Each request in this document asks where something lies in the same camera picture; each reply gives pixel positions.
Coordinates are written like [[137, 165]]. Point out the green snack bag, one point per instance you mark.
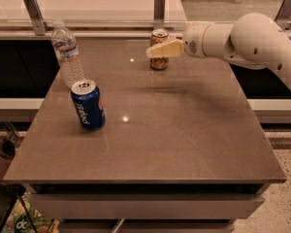
[[28, 220]]

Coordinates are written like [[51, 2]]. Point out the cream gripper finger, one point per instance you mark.
[[168, 48]]

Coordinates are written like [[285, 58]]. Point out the middle metal railing bracket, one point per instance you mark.
[[158, 14]]

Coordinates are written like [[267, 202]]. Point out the clear plastic water bottle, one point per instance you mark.
[[67, 53]]

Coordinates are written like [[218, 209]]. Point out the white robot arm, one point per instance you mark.
[[254, 41]]

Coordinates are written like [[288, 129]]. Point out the black chair frame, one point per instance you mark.
[[9, 194]]

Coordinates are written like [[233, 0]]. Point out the left metal railing bracket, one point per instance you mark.
[[35, 15]]

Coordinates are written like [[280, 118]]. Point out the metal railing bracket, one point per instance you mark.
[[35, 15], [158, 14], [283, 14]]

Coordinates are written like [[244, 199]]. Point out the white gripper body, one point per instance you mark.
[[192, 42]]

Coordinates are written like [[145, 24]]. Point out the right metal railing bracket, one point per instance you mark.
[[283, 14]]

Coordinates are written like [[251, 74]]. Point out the blue pepsi can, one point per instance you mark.
[[87, 101]]

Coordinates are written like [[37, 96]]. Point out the glass railing panel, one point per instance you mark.
[[79, 11]]

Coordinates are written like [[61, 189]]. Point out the grey table drawer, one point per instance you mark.
[[146, 206]]

